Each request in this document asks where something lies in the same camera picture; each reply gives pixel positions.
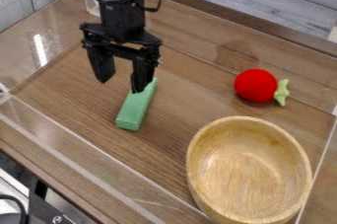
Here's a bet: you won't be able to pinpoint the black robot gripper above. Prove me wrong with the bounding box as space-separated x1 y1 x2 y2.
80 0 162 94

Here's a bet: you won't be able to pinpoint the green rectangular block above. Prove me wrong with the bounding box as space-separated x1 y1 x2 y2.
116 78 158 131

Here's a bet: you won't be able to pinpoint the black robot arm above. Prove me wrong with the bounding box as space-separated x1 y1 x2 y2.
78 0 162 93

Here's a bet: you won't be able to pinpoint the light wooden bowl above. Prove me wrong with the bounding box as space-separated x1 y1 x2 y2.
185 115 311 224

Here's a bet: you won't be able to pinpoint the red plush tomato toy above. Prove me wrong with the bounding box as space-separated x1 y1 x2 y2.
234 68 289 107

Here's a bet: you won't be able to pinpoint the clear acrylic tray walls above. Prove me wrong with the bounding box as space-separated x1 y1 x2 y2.
0 0 337 224

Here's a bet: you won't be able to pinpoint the clear acrylic corner bracket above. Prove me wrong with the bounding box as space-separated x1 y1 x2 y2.
84 0 100 17

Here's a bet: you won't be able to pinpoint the black table leg bracket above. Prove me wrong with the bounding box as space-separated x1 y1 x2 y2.
28 179 76 224

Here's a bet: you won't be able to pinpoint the black cable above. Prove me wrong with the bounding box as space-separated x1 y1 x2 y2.
0 194 30 224

